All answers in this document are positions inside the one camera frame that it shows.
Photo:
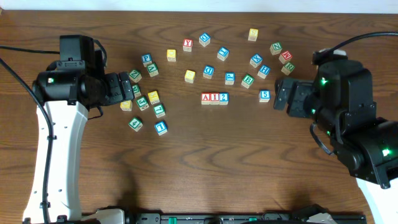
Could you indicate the red M block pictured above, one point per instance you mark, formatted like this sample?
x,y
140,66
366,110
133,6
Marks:
x,y
285,57

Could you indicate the green N block right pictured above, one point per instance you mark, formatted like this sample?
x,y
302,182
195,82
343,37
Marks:
x,y
276,48

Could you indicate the yellow O block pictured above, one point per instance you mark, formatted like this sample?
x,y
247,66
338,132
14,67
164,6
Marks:
x,y
171,55

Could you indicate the green 4 block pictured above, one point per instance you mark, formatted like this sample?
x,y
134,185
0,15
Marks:
x,y
135,124

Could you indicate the blue 5 block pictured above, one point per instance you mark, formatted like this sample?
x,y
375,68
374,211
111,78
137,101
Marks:
x,y
264,96

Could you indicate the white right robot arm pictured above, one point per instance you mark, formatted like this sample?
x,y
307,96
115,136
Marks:
x,y
340,103

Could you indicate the blue P block left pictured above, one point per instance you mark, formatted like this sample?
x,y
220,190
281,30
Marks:
x,y
146,59

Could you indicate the yellow block far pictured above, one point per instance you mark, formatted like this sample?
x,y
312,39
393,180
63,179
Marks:
x,y
253,34

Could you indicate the green r block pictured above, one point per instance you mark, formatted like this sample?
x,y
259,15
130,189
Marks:
x,y
288,68
136,91

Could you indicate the red I block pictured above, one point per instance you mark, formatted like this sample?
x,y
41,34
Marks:
x,y
214,98

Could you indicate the blue X block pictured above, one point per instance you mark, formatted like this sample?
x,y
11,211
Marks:
x,y
256,60

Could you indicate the yellow K block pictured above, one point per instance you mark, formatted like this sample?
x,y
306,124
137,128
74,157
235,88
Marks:
x,y
153,97

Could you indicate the green L block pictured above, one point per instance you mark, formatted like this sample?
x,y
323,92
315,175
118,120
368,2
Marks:
x,y
159,110

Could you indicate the yellow S block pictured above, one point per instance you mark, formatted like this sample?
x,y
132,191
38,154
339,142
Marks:
x,y
189,76

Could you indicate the blue 2 block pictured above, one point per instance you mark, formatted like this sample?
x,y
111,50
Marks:
x,y
224,98

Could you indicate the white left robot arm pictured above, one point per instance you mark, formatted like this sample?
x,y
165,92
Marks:
x,y
55,197

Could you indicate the blue p block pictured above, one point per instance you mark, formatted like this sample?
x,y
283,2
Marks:
x,y
146,59
229,78

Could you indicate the red Y block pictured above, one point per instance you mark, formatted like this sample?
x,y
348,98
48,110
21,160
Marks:
x,y
187,45

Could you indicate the yellow G block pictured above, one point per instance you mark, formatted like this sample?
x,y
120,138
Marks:
x,y
126,105

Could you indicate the red A block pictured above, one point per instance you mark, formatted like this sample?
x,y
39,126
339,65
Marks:
x,y
205,98

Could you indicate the green n block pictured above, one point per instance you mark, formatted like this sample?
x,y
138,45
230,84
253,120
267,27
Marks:
x,y
135,76
276,48

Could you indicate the blue H block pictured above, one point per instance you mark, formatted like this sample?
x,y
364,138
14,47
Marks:
x,y
264,71

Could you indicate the blue D block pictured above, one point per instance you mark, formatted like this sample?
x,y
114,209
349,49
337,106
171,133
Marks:
x,y
208,72

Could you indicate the blue T block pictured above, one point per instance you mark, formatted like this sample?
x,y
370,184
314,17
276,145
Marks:
x,y
161,128

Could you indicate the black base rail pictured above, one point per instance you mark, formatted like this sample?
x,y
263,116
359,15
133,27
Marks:
x,y
118,216

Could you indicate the blue J block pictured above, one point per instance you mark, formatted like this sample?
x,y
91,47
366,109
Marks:
x,y
223,53

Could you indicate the green V block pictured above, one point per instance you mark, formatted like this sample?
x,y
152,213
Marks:
x,y
152,69

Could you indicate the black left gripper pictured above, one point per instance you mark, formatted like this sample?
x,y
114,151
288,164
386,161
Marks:
x,y
115,93

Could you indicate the green R block right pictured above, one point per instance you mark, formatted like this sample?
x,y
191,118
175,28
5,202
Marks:
x,y
288,68

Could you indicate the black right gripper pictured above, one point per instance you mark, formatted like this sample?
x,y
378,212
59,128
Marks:
x,y
303,88

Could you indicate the green J block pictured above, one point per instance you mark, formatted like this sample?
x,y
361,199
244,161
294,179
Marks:
x,y
142,103

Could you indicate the green B block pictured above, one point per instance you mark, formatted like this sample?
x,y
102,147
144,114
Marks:
x,y
247,81

